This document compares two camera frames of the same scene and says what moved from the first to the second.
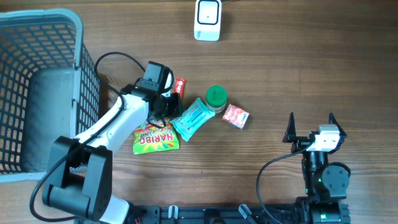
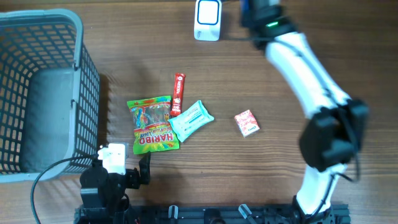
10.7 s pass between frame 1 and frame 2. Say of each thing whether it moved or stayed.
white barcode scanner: stayed
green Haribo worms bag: stayed
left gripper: moved
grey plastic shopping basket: stayed
